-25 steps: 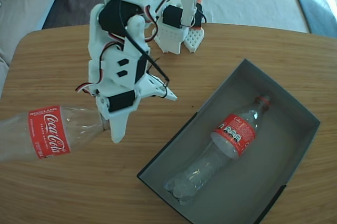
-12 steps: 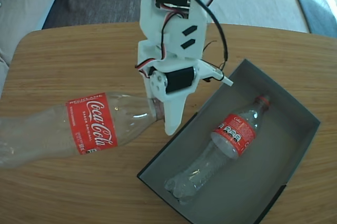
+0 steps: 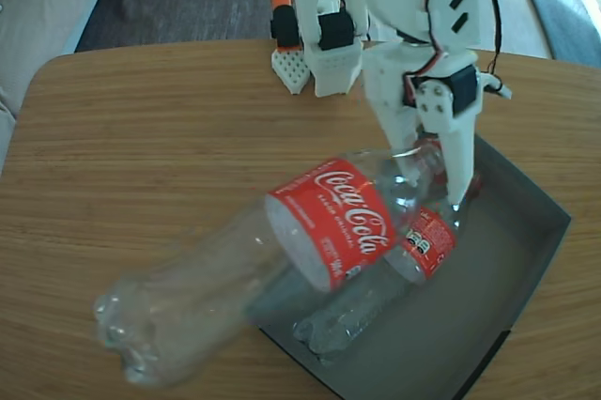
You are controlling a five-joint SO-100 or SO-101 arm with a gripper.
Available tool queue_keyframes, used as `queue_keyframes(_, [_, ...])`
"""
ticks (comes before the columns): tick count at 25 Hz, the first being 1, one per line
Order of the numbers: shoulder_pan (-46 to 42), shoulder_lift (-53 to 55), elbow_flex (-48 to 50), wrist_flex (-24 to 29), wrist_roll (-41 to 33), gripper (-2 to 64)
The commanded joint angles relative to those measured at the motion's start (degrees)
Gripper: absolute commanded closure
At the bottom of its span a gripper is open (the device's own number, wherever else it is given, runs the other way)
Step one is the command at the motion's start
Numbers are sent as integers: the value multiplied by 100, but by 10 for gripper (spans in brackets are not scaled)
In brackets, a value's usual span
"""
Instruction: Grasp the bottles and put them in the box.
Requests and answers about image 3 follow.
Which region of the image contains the clear bottle black seals label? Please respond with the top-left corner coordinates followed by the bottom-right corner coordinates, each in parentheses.
top-left (293, 169), bottom-right (485, 368)

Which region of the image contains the clear bottle script logo label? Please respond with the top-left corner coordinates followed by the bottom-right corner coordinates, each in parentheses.
top-left (92, 134), bottom-right (450, 390)

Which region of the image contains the grey cardboard box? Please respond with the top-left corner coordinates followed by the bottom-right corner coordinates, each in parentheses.
top-left (246, 134), bottom-right (573, 400)

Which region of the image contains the orange black clamp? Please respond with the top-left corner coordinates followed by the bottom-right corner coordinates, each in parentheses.
top-left (270, 0), bottom-right (301, 53)

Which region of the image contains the blue blanket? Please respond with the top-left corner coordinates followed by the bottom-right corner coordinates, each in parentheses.
top-left (509, 0), bottom-right (601, 68)

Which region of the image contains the beige sofa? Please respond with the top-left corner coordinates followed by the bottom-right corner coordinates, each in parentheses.
top-left (0, 0), bottom-right (121, 157)

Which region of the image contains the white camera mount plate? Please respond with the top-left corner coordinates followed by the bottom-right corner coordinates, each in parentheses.
top-left (477, 71), bottom-right (514, 101)

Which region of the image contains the black camera cable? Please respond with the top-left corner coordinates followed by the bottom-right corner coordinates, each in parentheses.
top-left (457, 0), bottom-right (502, 77)

